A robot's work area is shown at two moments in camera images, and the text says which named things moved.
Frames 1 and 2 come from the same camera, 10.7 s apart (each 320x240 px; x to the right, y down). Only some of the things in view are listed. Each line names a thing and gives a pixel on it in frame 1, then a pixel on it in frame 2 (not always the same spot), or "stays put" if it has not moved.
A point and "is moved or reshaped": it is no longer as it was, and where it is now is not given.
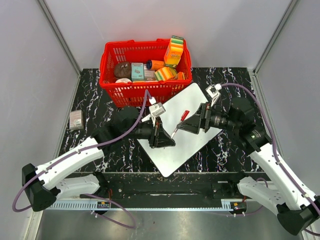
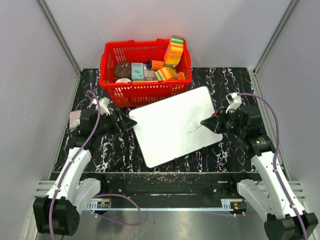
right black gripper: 201,118 -> 215,123
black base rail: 186,191 stays put
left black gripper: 160,135 -> 126,122
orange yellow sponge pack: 174,50 stays put
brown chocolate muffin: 122,70 stays put
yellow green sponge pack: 164,73 stays put
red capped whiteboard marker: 183,118 is moved or reshaped
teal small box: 137,71 stays put
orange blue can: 153,65 stays put
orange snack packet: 180,76 stays put
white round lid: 123,80 stays put
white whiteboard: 167,158 is moved or reshaped
